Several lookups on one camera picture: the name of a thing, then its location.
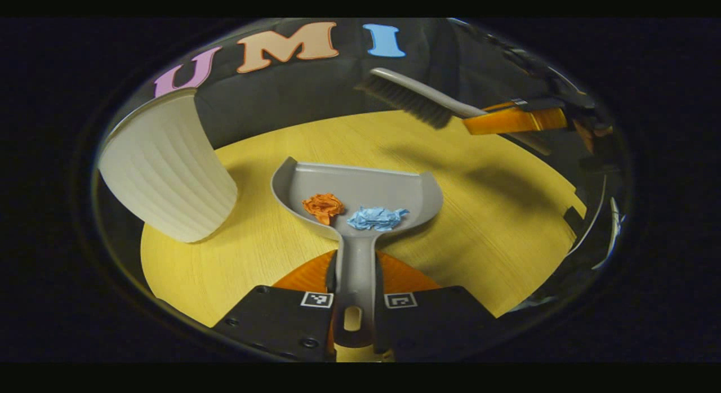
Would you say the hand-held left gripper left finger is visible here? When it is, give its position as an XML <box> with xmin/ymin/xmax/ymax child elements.
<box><xmin>213</xmin><ymin>249</ymin><xmax>339</xmax><ymax>363</ymax></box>

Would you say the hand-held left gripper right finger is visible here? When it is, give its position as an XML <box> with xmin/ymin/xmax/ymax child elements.
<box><xmin>373</xmin><ymin>251</ymin><xmax>503</xmax><ymax>363</ymax></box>

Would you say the small grey broom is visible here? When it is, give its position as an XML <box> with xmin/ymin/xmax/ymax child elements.
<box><xmin>355</xmin><ymin>67</ymin><xmax>554</xmax><ymax>157</ymax></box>

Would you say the blue paper trash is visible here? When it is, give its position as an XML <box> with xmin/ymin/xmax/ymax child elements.
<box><xmin>346</xmin><ymin>206</ymin><xmax>411</xmax><ymax>232</ymax></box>

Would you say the orange paper trash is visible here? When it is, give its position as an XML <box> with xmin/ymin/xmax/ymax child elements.
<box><xmin>302</xmin><ymin>193</ymin><xmax>346</xmax><ymax>226</ymax></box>

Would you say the grey plastic dustpan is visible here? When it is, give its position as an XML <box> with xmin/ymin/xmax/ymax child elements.
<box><xmin>271</xmin><ymin>156</ymin><xmax>444</xmax><ymax>349</ymax></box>

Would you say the white ribbed garbage bin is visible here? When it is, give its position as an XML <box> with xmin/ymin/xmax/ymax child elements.
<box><xmin>97</xmin><ymin>89</ymin><xmax>239</xmax><ymax>244</ymax></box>

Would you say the yellow wooden desktop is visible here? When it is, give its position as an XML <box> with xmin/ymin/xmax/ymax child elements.
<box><xmin>140</xmin><ymin>110</ymin><xmax>588</xmax><ymax>363</ymax></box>

